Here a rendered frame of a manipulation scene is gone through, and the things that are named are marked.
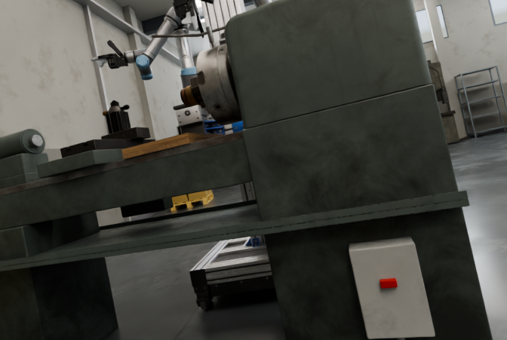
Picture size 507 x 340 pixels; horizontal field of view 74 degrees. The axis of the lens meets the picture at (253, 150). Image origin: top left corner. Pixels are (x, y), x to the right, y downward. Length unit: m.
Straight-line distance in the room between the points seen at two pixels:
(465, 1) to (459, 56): 1.94
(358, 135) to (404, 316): 0.52
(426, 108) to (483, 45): 13.41
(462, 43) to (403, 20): 13.13
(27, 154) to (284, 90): 1.37
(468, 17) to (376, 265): 13.75
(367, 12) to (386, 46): 0.12
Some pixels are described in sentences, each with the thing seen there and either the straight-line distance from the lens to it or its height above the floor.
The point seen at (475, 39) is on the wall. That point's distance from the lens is 14.44.
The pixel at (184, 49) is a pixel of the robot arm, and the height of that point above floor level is 1.55.
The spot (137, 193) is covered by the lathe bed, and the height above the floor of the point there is 0.72.
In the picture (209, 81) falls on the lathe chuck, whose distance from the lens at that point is 1.27.
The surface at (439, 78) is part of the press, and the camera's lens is 12.14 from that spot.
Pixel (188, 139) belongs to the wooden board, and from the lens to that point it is 1.27.
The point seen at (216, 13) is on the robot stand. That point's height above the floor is 1.73.
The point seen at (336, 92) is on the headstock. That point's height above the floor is 0.91.
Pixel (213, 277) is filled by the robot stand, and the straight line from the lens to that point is 1.97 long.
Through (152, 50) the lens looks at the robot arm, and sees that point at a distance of 2.17.
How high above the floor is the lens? 0.75
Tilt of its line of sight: 2 degrees up
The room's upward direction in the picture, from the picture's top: 12 degrees counter-clockwise
